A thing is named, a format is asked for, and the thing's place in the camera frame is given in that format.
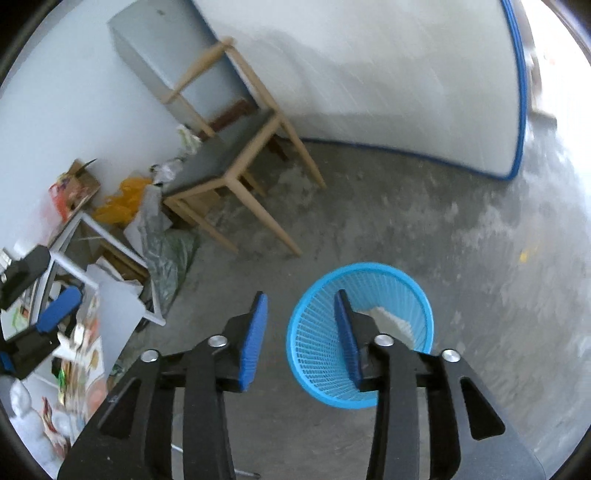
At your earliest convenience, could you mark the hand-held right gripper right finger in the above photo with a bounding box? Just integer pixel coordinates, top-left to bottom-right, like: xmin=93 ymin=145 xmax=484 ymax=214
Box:
xmin=333 ymin=290 xmax=546 ymax=480

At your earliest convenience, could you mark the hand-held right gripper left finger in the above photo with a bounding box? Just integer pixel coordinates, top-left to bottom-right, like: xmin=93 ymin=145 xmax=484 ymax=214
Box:
xmin=56 ymin=291 xmax=269 ymax=480

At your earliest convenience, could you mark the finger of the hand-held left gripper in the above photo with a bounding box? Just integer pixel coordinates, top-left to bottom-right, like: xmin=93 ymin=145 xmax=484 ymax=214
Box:
xmin=0 ymin=286 xmax=83 ymax=380

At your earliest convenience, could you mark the blue plastic mesh wastebasket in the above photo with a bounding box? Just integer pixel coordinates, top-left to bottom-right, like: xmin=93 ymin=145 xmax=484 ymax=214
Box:
xmin=286 ymin=262 xmax=435 ymax=411

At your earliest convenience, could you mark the person's left hand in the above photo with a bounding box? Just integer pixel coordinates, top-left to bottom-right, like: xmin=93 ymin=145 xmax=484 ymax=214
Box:
xmin=9 ymin=382 xmax=56 ymax=464

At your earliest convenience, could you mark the white crumpled tissue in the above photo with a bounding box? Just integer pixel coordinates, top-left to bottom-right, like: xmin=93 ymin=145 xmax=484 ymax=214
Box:
xmin=367 ymin=307 xmax=414 ymax=349

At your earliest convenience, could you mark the white metal side table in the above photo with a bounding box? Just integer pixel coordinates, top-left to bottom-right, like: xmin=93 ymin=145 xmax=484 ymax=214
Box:
xmin=28 ymin=211 xmax=167 ymax=328

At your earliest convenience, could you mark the printed cardboard box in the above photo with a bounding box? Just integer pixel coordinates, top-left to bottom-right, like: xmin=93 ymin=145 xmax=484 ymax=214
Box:
xmin=48 ymin=159 xmax=101 ymax=222

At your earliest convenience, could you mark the orange leaf printed tablecloth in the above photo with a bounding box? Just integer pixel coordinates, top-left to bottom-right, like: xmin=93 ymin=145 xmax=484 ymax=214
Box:
xmin=41 ymin=277 xmax=144 ymax=467

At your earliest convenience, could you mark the grey plastic bag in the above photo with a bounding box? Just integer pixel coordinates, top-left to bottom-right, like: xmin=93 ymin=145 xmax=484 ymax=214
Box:
xmin=139 ymin=185 xmax=201 ymax=315

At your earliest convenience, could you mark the yellow plastic bag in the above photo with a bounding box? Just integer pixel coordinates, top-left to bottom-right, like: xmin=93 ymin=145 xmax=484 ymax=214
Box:
xmin=95 ymin=178 xmax=153 ymax=227

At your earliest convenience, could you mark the white plastic bag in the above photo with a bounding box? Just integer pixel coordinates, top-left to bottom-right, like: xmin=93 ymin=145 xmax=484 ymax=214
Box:
xmin=150 ymin=124 xmax=204 ymax=185

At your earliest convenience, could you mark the wooden chair grey seat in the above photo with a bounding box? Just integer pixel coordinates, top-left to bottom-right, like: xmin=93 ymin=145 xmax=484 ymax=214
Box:
xmin=159 ymin=37 xmax=328 ymax=258

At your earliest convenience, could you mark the dark wooden stool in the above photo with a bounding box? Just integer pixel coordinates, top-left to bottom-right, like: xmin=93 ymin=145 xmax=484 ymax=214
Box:
xmin=210 ymin=99 xmax=259 ymax=134

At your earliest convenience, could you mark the grey refrigerator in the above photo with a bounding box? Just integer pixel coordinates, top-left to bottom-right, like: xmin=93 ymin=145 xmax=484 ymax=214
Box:
xmin=108 ymin=0 xmax=259 ymax=134

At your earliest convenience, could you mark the white mattress blue edge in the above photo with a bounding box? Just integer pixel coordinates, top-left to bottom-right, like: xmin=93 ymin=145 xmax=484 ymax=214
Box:
xmin=191 ymin=0 xmax=529 ymax=182

